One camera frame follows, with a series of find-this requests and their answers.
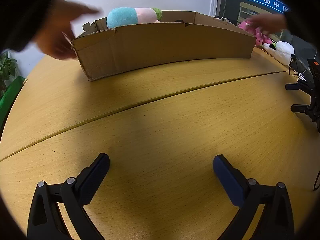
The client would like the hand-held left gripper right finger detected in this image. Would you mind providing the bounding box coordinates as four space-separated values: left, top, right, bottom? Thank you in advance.
212 154 295 240

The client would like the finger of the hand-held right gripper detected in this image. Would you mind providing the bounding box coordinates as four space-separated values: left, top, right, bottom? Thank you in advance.
291 104 314 117
285 79 312 92

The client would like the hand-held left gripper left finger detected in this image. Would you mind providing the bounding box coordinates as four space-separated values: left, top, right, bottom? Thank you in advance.
27 153 110 240

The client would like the brown cardboard box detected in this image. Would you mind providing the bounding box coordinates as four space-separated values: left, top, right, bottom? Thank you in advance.
71 10 257 82

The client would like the person's right forearm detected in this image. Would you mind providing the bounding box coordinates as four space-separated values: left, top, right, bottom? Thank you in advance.
284 4 313 34

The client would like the person's left forearm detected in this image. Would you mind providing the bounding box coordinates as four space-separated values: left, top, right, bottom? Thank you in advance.
0 0 65 53

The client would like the person's right hand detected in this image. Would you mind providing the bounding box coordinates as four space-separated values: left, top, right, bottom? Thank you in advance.
250 12 288 36

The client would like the person's left hand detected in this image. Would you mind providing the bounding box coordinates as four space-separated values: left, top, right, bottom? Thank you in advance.
34 0 104 61

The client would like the white plush toy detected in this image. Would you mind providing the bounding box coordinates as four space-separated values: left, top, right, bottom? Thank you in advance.
262 41 295 65

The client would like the green chair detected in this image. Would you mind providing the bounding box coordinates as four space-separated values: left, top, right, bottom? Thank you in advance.
0 76 25 133

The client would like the green potted plant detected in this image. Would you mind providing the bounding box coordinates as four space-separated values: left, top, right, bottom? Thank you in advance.
0 51 18 98

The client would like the blue pink green plush toy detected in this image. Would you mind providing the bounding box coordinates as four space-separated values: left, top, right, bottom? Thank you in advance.
106 7 163 29

